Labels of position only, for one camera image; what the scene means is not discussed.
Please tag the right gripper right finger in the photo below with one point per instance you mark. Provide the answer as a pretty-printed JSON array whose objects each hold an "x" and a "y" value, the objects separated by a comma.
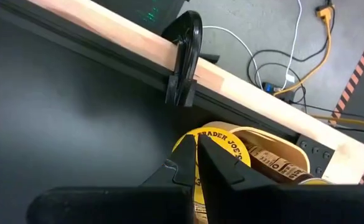
[{"x": 219, "y": 168}]

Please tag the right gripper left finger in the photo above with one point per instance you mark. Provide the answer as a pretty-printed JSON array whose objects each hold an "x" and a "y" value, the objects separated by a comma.
[{"x": 181, "y": 168}]

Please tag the yellow-lid spice jar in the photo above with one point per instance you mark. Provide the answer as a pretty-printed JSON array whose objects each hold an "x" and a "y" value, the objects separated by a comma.
[
  {"x": 228, "y": 143},
  {"x": 278, "y": 165}
]

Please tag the tan plastic bin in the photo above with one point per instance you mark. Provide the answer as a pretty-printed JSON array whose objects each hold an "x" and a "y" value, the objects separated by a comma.
[{"x": 275, "y": 138}]

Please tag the black table clamp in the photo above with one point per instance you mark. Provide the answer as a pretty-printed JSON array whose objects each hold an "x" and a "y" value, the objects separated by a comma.
[{"x": 184, "y": 90}]

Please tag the blue power adapter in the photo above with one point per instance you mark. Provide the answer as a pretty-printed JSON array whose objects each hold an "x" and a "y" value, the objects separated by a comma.
[{"x": 267, "y": 87}]

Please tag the black corner bracket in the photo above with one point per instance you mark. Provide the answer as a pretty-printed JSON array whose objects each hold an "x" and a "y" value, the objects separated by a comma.
[{"x": 315, "y": 152}]

